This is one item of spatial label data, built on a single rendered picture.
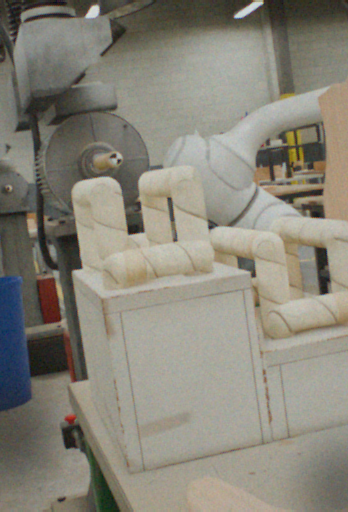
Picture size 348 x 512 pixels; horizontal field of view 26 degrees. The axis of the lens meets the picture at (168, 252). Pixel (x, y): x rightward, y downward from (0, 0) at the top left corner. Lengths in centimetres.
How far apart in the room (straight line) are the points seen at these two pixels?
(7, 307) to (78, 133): 273
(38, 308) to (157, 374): 457
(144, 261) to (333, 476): 26
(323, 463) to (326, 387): 10
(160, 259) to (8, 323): 375
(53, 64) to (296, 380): 94
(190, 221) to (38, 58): 83
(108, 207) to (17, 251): 451
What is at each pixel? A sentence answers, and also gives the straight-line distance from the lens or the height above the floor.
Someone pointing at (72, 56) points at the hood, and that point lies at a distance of 154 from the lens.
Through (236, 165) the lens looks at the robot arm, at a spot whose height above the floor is 120.
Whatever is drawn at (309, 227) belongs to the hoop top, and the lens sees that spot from 87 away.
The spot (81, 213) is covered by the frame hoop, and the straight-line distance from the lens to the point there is 91.
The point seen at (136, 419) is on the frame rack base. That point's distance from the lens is 74.
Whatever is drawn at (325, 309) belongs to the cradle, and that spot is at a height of 105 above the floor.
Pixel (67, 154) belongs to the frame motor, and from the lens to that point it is 181.
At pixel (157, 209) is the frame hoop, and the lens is 92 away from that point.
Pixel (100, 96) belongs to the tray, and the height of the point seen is 141.
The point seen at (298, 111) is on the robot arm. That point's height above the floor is 128.
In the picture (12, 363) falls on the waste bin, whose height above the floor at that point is 26.
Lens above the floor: 121
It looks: 6 degrees down
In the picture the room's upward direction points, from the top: 8 degrees counter-clockwise
